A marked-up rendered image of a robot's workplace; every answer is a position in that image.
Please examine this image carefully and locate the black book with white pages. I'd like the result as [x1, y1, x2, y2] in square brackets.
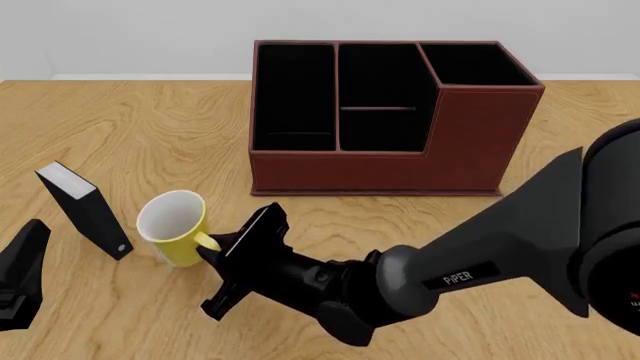
[34, 160, 135, 262]

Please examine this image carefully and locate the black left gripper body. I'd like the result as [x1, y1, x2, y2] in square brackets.
[0, 288, 44, 333]

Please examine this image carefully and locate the yellow and white mug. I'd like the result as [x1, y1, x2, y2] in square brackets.
[135, 189, 223, 269]

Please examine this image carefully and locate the red-brown desk caddy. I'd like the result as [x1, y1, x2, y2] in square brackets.
[248, 39, 546, 198]

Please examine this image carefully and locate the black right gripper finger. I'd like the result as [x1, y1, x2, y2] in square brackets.
[206, 231, 241, 252]
[196, 246, 230, 279]

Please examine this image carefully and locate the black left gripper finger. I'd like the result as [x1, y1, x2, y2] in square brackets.
[0, 218, 53, 302]

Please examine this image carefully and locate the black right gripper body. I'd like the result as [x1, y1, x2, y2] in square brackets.
[200, 201, 294, 323]

